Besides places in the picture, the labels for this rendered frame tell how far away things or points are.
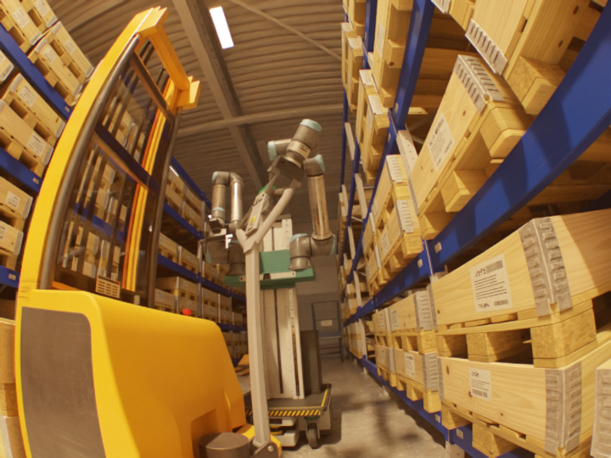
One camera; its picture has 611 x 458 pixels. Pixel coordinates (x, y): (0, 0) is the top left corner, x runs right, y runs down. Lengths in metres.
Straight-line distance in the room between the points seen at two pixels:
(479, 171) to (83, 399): 1.38
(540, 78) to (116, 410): 1.15
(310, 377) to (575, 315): 1.93
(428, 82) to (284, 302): 1.89
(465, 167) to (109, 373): 1.21
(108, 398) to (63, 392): 0.17
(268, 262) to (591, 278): 2.00
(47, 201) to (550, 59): 1.58
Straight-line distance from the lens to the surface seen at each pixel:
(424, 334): 1.57
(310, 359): 2.27
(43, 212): 1.16
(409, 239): 1.65
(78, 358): 0.77
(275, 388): 2.24
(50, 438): 0.96
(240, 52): 8.39
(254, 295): 1.01
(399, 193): 1.77
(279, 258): 2.18
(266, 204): 1.10
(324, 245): 2.00
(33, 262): 1.11
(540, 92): 0.72
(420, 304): 1.57
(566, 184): 1.43
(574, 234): 0.80
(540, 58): 0.80
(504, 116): 0.84
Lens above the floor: 0.79
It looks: 22 degrees up
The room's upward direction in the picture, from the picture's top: 5 degrees counter-clockwise
